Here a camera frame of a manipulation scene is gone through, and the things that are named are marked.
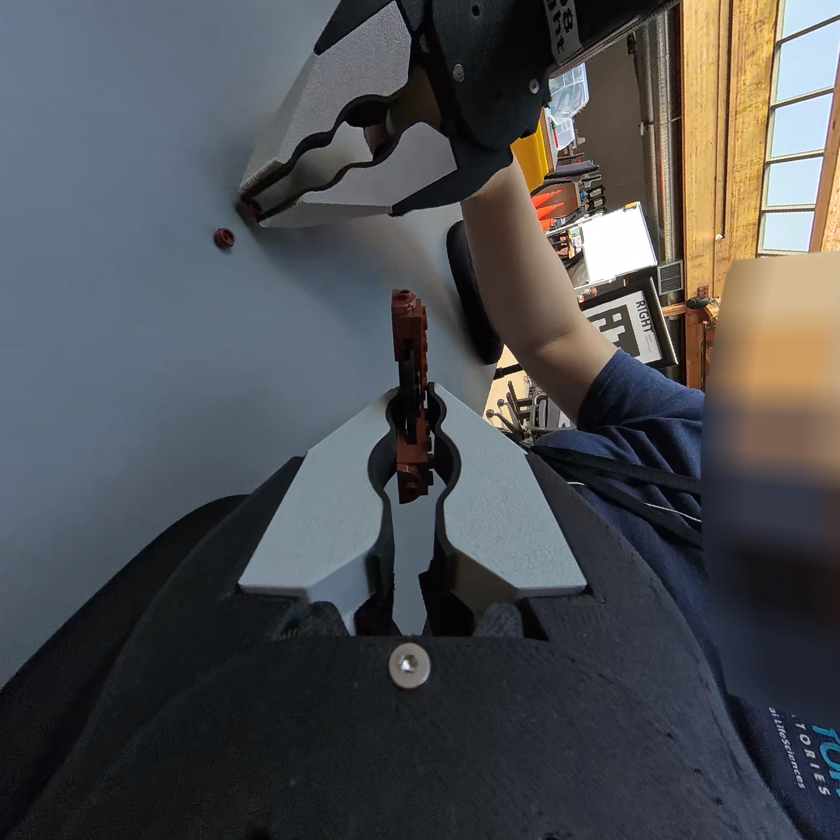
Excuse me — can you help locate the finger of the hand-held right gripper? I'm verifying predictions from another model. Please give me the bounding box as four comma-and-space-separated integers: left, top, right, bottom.
251, 119, 460, 230
237, 0, 423, 205

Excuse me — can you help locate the person's right forearm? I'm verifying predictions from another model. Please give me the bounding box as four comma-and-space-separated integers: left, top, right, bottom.
460, 156, 622, 428

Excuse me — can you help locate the reddish-brown toy brick assembly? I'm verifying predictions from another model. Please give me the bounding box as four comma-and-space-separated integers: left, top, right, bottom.
391, 289, 438, 504

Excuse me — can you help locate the orange traffic cone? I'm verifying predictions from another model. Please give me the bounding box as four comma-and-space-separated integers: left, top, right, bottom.
531, 186, 567, 229

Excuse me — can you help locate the clear plastic organizer box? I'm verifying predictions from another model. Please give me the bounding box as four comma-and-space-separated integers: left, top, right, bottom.
547, 62, 589, 150

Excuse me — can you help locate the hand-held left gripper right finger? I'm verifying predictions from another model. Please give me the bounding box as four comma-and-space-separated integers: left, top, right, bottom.
419, 382, 588, 636

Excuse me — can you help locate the black framed sign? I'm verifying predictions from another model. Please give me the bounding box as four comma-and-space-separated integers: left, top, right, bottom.
579, 276, 679, 380

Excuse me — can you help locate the grey desk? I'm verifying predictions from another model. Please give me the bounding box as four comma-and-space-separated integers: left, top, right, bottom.
0, 0, 516, 689

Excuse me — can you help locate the yellow storage bin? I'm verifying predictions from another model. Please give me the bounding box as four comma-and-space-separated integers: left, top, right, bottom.
510, 118, 559, 179

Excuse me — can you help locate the wooden pillar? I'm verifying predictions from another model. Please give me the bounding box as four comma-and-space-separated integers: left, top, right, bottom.
681, 0, 783, 389

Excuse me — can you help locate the white board panel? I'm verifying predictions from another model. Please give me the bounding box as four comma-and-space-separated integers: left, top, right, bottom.
577, 202, 660, 287

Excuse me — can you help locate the black shoulder strap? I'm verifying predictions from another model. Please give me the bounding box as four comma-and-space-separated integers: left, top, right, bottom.
535, 446, 703, 551

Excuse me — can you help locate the large paned window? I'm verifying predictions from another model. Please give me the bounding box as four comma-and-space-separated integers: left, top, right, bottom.
756, 0, 840, 255

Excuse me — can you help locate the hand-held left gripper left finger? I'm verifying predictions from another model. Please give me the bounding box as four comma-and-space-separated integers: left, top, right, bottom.
237, 385, 403, 636

